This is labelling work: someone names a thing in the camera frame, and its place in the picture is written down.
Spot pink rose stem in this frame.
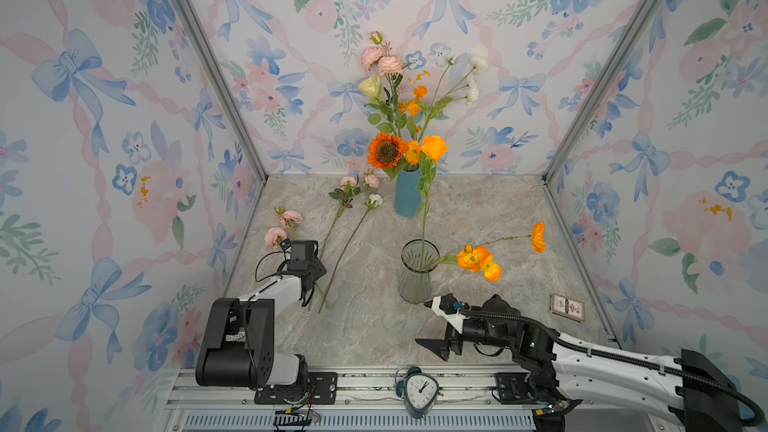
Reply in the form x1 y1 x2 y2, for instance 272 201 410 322
264 206 304 249

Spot clear glass vase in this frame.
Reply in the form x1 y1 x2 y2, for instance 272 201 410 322
398 239 440 304

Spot orange poppy spray stem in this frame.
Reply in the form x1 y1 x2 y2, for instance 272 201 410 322
420 222 547 282

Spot teal ceramic vase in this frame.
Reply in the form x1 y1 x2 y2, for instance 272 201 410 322
395 165 422 217

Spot orange ranunculus flower stem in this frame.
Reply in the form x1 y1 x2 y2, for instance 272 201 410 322
419 135 449 271

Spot cream rose stem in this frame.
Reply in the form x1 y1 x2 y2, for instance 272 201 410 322
359 73 407 155

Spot tall pink bud stem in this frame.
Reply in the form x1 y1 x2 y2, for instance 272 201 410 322
359 31 406 133

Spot white ranunculus flower stem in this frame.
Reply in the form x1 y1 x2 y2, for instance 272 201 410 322
418 53 490 139

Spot orange poppy flower stem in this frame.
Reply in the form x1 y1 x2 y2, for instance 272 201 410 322
398 85 428 171

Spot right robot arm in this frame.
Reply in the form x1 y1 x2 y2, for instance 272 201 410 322
418 294 767 431

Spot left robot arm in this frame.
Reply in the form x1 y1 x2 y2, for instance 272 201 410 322
195 240 327 405

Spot teal heart alarm clock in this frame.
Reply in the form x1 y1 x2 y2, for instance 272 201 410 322
395 366 442 419

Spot small card box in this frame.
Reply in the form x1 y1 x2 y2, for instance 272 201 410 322
550 293 586 322

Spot pink bud flower stem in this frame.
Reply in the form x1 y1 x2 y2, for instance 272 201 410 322
308 170 382 313

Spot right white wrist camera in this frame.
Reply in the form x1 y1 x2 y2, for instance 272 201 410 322
423 293 467 334

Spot black corrugated cable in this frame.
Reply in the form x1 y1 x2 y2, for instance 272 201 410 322
455 307 768 428

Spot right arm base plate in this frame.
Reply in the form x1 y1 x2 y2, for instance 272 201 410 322
491 372 581 409

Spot aluminium rail frame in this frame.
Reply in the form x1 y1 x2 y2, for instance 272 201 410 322
157 365 682 432

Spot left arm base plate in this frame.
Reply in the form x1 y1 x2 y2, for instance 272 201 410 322
254 372 338 407

